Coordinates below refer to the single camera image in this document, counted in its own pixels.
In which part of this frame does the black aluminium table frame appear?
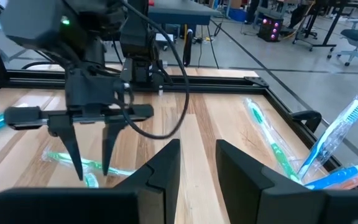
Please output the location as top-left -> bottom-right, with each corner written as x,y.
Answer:
0,12 -> 341,175

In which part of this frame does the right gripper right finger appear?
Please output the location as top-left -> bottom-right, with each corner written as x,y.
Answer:
214,139 -> 358,224

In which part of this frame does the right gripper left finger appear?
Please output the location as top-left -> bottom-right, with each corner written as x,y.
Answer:
0,138 -> 182,224

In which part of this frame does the office swivel chair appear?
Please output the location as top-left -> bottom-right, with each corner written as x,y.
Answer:
326,9 -> 358,70

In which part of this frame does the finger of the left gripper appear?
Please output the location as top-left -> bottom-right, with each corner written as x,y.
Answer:
101,118 -> 130,177
47,113 -> 85,182

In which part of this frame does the computer tower with LEDs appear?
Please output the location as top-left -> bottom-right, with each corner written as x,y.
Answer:
257,14 -> 285,44

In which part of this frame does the black clamp hook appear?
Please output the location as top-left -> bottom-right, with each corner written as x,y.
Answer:
290,110 -> 323,134

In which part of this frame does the black looped cable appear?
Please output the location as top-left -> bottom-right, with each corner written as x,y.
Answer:
116,0 -> 191,140

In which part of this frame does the blue toothbrush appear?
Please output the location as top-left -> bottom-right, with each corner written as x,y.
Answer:
296,88 -> 358,183
305,157 -> 358,191

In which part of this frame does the black hanging strap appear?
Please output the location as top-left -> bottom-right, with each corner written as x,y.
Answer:
182,28 -> 195,68

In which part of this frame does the white printed box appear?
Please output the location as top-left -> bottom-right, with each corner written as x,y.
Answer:
155,32 -> 176,44

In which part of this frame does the orange toothbrush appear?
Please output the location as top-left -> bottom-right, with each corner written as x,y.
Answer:
334,172 -> 358,191

